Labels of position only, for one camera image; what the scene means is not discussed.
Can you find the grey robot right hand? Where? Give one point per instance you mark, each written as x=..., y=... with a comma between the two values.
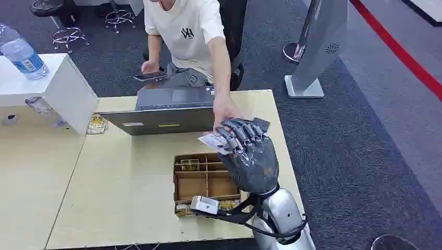
x=253, y=165

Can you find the person's left hand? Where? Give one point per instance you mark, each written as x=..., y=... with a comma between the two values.
x=223, y=109

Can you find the person's right hand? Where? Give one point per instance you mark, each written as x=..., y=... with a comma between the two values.
x=149, y=66

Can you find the black smartphone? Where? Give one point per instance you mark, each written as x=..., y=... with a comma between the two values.
x=150, y=77

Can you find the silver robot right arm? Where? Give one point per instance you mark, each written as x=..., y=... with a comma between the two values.
x=281, y=214

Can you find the black card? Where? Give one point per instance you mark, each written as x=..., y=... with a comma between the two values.
x=262, y=124

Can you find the grey laptop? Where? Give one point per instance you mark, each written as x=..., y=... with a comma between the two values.
x=162, y=112

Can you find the yellow card stack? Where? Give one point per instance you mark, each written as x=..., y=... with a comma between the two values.
x=96, y=125
x=227, y=205
x=190, y=165
x=183, y=209

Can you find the person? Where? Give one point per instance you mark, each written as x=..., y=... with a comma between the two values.
x=188, y=38

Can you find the wooden compartment box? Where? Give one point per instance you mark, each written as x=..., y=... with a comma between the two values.
x=203, y=184

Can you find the chrome stool base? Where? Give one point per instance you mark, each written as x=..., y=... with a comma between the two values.
x=119, y=17
x=69, y=36

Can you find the black office chair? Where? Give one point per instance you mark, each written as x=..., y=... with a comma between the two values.
x=234, y=34

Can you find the round chrome floor base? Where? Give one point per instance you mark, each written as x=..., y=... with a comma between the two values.
x=292, y=52

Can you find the white cabinet box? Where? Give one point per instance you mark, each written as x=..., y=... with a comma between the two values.
x=58, y=89

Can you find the grey metal stand column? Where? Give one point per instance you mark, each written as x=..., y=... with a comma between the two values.
x=319, y=45

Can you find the black round fan base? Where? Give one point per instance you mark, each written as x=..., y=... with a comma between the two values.
x=46, y=7

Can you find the clear water bottle blue label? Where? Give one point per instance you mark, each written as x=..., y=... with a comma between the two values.
x=22, y=57

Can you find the dark round bin rim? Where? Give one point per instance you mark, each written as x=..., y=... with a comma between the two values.
x=393, y=242

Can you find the red floor tape line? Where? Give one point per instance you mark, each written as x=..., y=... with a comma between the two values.
x=400, y=51

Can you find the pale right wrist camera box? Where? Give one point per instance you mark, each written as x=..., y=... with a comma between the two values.
x=204, y=205

